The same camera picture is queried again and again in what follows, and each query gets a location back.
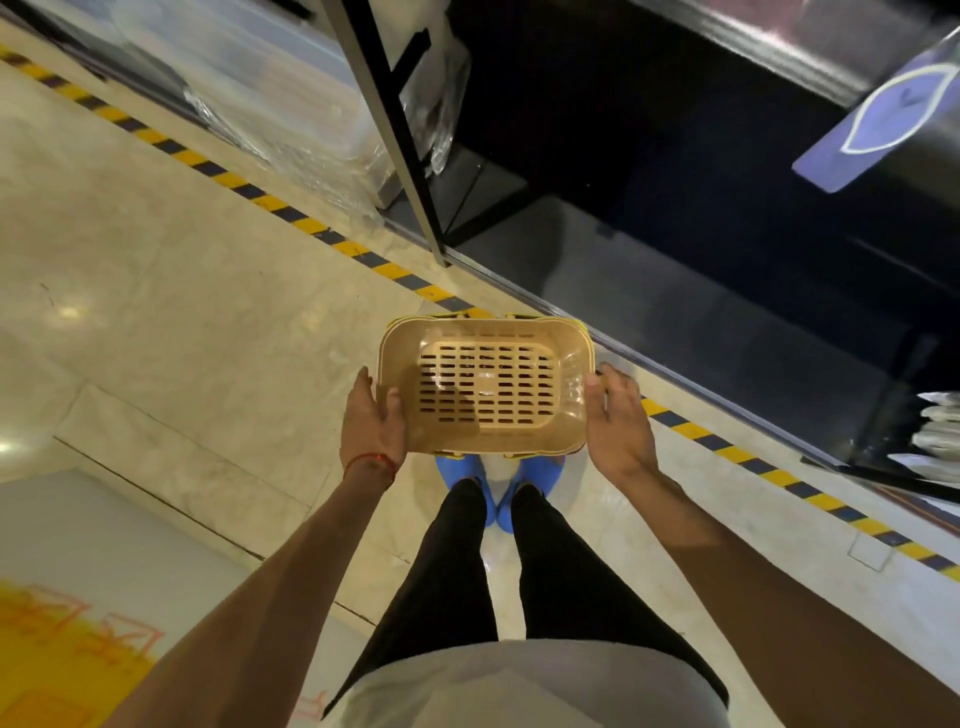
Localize person's right hand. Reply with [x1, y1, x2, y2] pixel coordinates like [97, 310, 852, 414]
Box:
[583, 363, 661, 489]

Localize person's left hand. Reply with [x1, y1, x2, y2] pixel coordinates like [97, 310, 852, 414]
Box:
[339, 365, 409, 489]

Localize brown basket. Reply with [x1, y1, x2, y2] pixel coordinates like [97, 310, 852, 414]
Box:
[374, 313, 598, 460]

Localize black metal shelf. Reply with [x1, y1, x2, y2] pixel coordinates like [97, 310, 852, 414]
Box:
[0, 0, 960, 526]

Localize person's right forearm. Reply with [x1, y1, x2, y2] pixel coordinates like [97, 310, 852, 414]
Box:
[622, 464, 960, 728]

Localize person's left forearm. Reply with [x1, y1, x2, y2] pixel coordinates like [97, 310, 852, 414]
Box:
[104, 464, 399, 728]

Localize blue right slipper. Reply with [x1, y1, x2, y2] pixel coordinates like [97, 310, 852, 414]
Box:
[496, 453, 565, 535]

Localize blue slipper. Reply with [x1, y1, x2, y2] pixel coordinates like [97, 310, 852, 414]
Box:
[496, 453, 565, 535]
[436, 453, 496, 526]

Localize blue left slipper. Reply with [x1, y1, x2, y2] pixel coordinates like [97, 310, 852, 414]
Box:
[436, 453, 496, 526]

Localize black trousers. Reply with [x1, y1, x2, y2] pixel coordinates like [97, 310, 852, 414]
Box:
[322, 479, 730, 718]

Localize white shirt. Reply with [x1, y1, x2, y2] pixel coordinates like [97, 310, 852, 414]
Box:
[322, 639, 733, 728]

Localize clear plastic wrap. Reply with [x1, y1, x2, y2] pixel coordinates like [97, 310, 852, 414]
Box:
[112, 0, 472, 226]

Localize white flat packets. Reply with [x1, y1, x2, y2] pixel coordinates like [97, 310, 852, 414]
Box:
[888, 389, 960, 489]

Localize yellow grey display platform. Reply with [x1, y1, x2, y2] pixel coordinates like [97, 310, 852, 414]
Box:
[0, 468, 376, 728]

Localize clear wrapped storage box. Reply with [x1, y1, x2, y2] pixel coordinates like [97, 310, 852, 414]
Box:
[112, 0, 399, 211]

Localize pale purple hanging tag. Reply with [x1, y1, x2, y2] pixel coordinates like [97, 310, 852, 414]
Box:
[792, 44, 960, 195]

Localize red string bracelet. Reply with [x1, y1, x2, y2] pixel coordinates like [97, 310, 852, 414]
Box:
[343, 452, 400, 489]

